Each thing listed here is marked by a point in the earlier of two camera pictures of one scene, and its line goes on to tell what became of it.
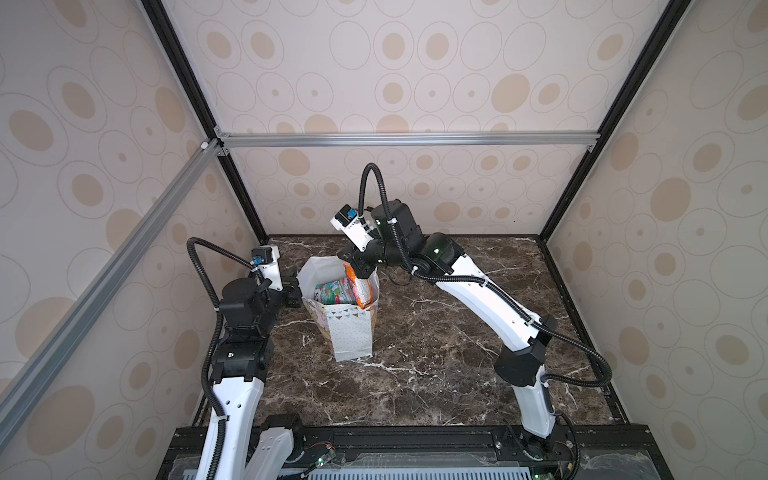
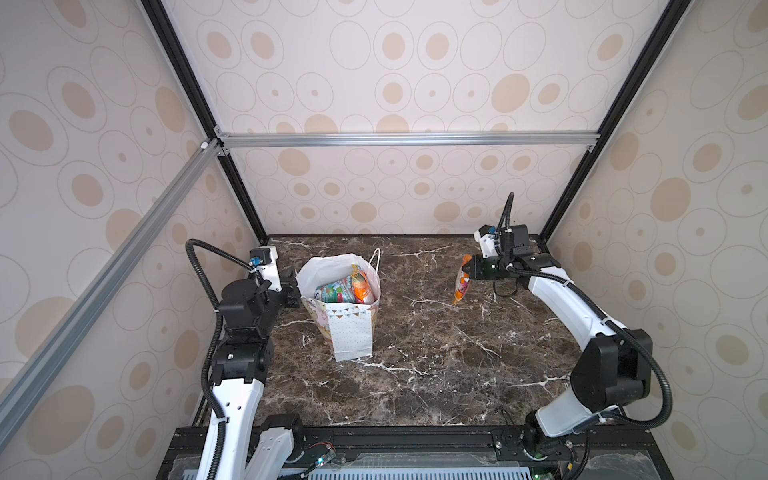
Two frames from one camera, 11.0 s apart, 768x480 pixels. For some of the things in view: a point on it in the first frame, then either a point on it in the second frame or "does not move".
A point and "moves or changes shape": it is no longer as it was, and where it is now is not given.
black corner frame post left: [198, 99] does not move
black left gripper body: [288, 295] does not move
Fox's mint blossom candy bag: [336, 292] does not move
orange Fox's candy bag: [365, 290] moves or changes shape
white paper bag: [349, 327] does not move
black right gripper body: [374, 253] -> [489, 268]
